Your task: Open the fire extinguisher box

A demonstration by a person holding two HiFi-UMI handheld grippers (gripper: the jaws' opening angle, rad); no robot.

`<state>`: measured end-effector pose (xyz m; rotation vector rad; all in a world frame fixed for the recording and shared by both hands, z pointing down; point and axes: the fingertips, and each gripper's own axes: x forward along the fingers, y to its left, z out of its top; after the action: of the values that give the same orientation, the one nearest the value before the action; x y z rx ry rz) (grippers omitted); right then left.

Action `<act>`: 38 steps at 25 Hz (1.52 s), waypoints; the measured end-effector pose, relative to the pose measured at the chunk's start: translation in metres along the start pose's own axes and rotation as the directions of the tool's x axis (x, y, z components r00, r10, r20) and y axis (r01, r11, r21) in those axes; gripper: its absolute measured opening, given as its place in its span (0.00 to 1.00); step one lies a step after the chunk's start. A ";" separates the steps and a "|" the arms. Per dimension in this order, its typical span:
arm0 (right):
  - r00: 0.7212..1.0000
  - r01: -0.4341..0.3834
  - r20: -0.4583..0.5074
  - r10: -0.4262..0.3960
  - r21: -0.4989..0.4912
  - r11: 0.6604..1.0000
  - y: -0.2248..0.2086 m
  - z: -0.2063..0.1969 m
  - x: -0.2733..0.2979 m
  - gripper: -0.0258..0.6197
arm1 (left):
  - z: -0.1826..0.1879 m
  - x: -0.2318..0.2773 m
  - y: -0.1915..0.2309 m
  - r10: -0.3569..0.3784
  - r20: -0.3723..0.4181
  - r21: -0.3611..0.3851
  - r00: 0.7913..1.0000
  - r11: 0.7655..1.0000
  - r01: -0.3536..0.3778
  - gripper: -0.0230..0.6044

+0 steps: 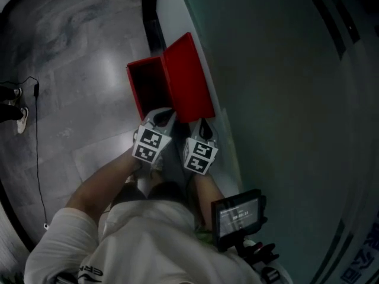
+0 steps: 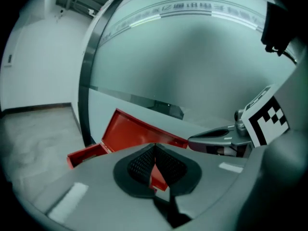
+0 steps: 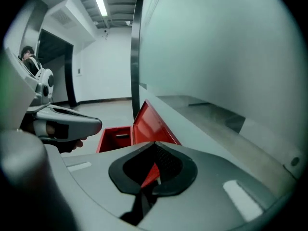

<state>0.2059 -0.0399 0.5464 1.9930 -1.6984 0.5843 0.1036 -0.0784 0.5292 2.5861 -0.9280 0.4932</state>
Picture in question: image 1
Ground person's left forearm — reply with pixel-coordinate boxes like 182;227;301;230
64;151;142;216

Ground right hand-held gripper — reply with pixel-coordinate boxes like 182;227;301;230
182;117;220;176

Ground person's black shorts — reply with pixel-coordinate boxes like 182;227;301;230
110;181;197;210

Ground red box lid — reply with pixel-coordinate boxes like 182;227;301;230
162;31;216;125

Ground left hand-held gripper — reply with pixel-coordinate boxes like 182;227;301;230
131;108;178;163

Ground person's white shoe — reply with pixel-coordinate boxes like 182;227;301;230
125;163;149;186
15;107;30;134
8;87;23;107

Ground black cable with adapter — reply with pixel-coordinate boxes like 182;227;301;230
0;76;50;231

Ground black monitor screen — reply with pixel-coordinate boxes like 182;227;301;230
210;188;268;253

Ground person's white shirt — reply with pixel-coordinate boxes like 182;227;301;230
23;199;259;284

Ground grey chest strap with buckle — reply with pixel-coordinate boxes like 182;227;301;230
259;266;282;284

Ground person's right forearm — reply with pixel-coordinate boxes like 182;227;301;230
191;171;226;234

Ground black monitor mount rig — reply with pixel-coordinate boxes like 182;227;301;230
233;237;281;266

